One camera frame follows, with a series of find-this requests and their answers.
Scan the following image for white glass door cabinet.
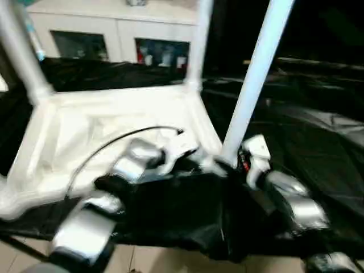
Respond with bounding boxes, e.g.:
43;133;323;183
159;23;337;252
27;0;203;69

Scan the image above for black work mat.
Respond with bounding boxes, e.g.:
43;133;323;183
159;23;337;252
0;55;364;262

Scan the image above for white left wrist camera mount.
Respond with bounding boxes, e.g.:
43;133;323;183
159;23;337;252
158;132;200;175

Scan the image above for white plastic table top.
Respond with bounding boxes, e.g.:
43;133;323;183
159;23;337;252
0;82;228;222

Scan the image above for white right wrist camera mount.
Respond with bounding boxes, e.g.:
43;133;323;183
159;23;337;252
243;135;271;189

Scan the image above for white blue patterned roll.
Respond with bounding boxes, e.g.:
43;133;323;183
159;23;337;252
25;14;46;62

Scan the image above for white plastic table leg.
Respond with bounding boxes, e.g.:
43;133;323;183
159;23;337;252
186;0;214;92
0;0;54;102
221;0;296;168

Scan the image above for dark grey robot torso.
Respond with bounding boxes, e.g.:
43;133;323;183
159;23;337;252
22;262;75;273

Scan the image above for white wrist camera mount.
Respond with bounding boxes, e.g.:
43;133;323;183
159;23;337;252
158;132;200;175
243;135;271;189

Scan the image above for dark long rod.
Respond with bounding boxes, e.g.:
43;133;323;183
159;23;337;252
277;56;364;72

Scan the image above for black metal table frame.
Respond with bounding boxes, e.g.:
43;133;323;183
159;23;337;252
0;234;46;261

